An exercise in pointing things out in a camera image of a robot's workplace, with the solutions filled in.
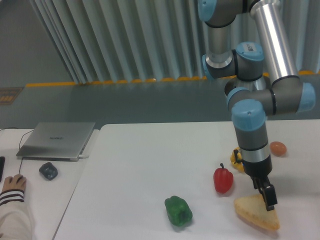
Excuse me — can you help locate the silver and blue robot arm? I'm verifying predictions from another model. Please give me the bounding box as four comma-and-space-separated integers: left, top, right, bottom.
197, 0, 316, 211

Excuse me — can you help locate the thin dark mouse cable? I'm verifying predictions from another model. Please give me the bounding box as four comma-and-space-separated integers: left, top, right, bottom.
0, 127, 35, 176

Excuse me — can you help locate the black phone at edge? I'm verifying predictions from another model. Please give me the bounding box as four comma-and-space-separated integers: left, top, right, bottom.
0, 156, 6, 182

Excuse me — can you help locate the red bell pepper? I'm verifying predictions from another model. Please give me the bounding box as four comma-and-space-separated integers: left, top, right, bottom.
213, 163, 234, 194

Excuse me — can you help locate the yellow bell pepper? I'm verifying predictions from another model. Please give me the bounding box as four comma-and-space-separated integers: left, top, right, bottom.
230, 147, 245, 173

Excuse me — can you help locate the dark grey small tray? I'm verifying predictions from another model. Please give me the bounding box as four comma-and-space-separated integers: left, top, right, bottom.
39, 162, 59, 181

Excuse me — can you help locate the grey folding partition screen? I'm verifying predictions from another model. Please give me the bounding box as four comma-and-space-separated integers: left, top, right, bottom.
29, 0, 320, 84

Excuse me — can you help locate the triangular toasted bread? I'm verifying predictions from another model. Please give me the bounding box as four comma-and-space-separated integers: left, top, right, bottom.
233, 194, 280, 231

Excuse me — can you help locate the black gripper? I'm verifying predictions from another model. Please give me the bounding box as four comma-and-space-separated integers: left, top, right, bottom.
242, 155, 278, 212

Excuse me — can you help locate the cream sleeve forearm striped cuff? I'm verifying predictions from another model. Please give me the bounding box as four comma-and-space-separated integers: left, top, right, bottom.
0, 189, 33, 240

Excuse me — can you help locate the green bell pepper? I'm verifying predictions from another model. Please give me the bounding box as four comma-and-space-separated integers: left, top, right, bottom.
164, 195, 193, 227

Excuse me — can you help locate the person's hand on mouse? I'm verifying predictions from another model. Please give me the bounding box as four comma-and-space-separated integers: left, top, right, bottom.
1, 174, 27, 193

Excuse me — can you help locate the silver closed laptop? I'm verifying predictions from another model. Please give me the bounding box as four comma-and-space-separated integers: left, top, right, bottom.
16, 122, 95, 162

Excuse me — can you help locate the brown egg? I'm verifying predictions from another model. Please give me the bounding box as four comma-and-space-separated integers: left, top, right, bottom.
269, 141, 287, 157

